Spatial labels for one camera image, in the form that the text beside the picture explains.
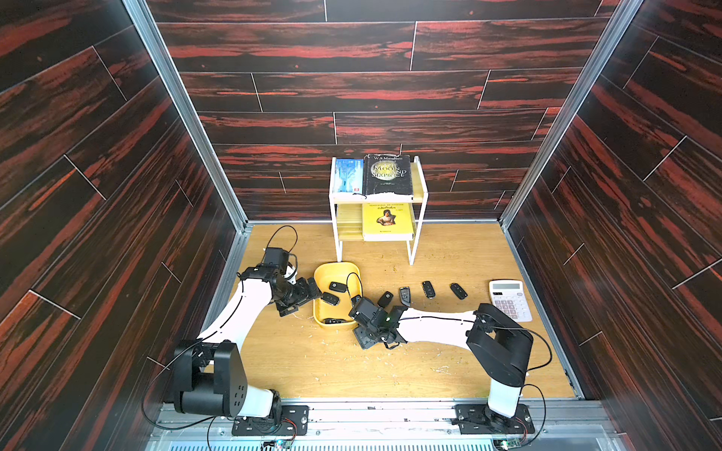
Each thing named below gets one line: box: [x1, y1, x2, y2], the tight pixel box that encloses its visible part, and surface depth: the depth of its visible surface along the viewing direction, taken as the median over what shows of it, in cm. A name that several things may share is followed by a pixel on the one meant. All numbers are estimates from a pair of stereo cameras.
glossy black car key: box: [449, 282, 469, 300], surface depth 100 cm
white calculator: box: [488, 279, 534, 323], surface depth 98 cm
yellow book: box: [361, 202, 415, 242], surface depth 97 cm
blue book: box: [335, 158, 364, 194], surface depth 88 cm
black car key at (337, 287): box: [329, 281, 347, 294], surface depth 101 cm
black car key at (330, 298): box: [320, 292, 340, 306], surface depth 98 cm
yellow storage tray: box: [312, 261, 363, 330], surface depth 101 cm
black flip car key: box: [376, 291, 394, 309], surface depth 98 cm
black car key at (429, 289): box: [422, 279, 437, 300], surface depth 100 cm
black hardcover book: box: [361, 154, 413, 197], surface depth 88 cm
